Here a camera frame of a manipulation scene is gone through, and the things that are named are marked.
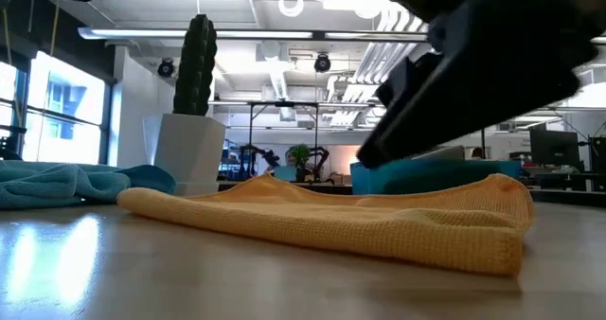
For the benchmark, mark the white hexagonal planter pot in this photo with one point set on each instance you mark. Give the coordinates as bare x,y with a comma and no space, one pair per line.
189,154

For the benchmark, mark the black lab robot arm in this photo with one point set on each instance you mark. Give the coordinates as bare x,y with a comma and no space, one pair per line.
258,158
319,158

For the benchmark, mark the black ceiling reel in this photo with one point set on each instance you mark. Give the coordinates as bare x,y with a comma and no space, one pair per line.
165,68
322,63

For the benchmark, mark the green cactus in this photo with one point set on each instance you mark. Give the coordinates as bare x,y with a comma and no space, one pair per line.
194,64

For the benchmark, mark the black monitor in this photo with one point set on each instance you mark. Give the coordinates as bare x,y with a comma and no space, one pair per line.
554,147

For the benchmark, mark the long ceiling light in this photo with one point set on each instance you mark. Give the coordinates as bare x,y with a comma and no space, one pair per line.
260,34

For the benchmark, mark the orange microfiber towel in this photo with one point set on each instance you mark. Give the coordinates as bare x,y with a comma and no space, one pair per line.
379,235

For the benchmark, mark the teal microfiber towel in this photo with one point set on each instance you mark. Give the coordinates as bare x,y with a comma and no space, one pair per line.
47,187

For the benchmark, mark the person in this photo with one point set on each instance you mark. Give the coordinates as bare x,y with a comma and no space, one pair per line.
477,153
289,161

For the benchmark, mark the black lab rig frame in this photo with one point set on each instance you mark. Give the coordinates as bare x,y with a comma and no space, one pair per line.
284,104

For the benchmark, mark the green potted plant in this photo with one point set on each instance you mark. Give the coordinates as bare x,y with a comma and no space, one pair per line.
299,153

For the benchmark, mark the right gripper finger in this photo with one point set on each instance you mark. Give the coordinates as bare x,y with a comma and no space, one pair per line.
416,126
409,81

